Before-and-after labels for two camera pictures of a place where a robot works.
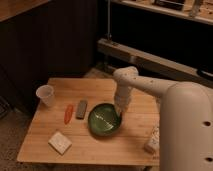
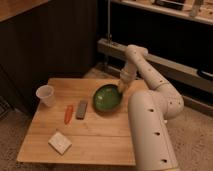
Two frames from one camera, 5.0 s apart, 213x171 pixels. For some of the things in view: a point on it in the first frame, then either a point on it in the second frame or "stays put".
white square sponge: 59,143 stays put
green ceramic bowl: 105,119 → 107,97
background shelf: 194,10 stays put
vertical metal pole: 109,36 stays put
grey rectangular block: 81,109 stays put
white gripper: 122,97 → 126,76
